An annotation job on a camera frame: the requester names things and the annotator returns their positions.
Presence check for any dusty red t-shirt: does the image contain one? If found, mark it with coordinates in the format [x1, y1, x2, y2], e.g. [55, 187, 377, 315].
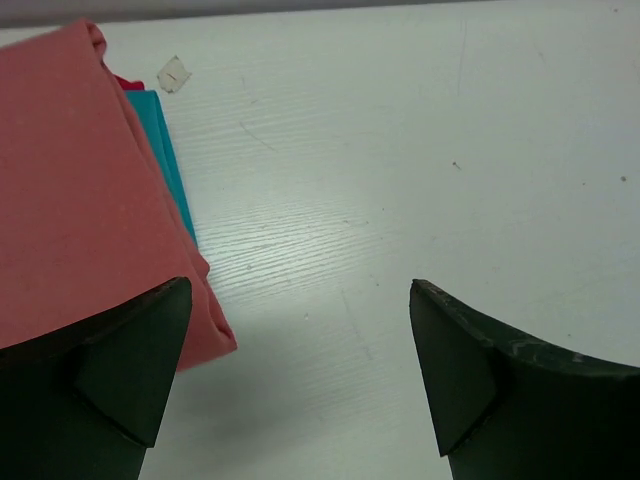
[1, 20, 237, 369]

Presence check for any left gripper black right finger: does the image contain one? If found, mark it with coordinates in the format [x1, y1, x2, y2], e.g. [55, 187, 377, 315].
[409, 280, 639, 479]

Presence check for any small beige tape scrap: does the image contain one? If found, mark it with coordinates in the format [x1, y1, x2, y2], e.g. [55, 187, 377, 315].
[156, 55, 191, 94]

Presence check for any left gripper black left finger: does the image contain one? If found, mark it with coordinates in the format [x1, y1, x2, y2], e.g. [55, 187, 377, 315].
[1, 277, 192, 479]

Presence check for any folded magenta t-shirt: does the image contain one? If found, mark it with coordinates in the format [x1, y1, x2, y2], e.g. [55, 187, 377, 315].
[114, 75, 145, 91]

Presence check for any folded teal t-shirt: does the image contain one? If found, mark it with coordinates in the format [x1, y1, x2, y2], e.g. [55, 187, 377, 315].
[125, 90, 197, 244]

